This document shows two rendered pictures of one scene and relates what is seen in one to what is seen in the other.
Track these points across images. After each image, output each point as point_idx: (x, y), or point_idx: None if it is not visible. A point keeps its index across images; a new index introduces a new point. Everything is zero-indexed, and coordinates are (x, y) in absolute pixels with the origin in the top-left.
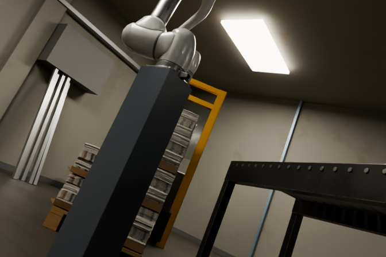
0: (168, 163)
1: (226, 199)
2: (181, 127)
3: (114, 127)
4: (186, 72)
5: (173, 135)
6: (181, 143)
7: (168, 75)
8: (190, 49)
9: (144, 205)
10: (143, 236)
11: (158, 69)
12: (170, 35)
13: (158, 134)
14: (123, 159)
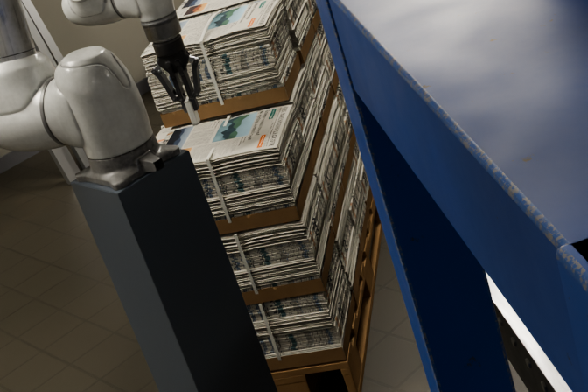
0: (272, 210)
1: None
2: (249, 73)
3: (128, 308)
4: (157, 28)
5: (240, 160)
6: (266, 163)
7: (125, 206)
8: (116, 102)
9: (290, 295)
10: (329, 335)
11: (101, 193)
12: (59, 105)
13: (201, 282)
14: (183, 367)
